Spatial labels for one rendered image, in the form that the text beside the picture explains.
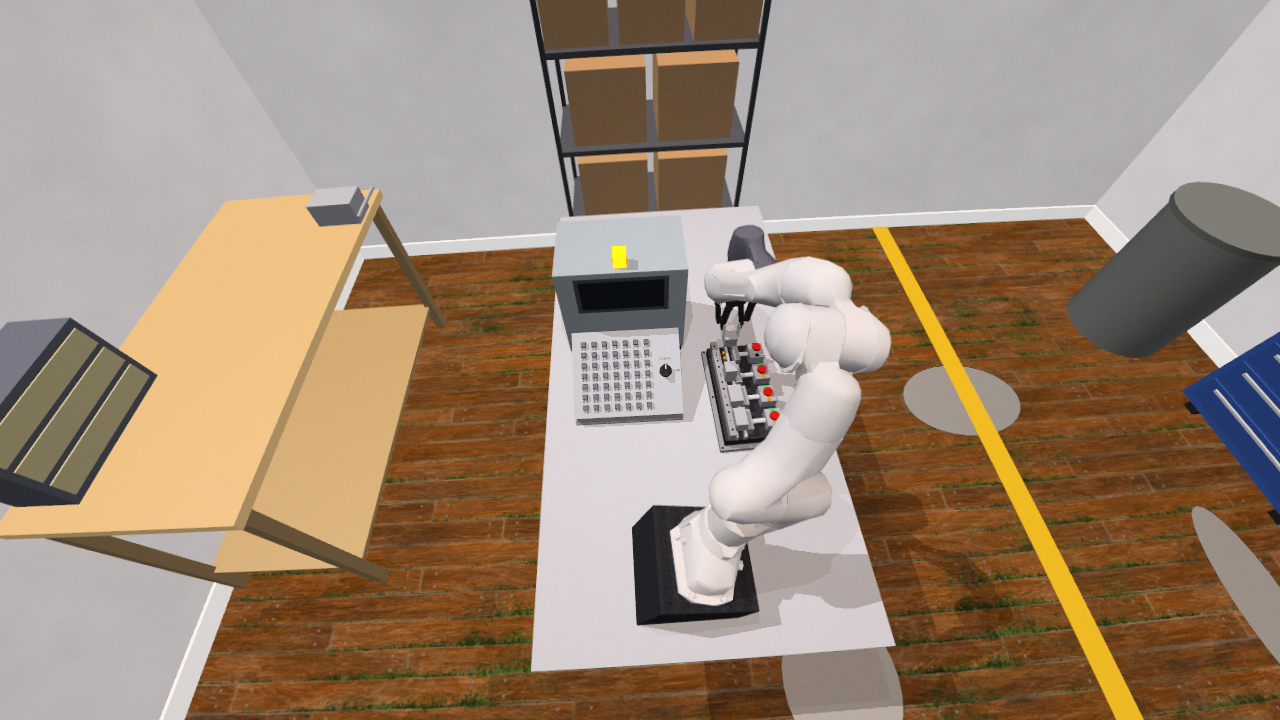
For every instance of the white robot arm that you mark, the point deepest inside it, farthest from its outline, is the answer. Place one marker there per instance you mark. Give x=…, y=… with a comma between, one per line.
x=809, y=340

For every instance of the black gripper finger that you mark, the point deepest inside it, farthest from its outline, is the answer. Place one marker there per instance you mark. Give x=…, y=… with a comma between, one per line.
x=743, y=317
x=722, y=320

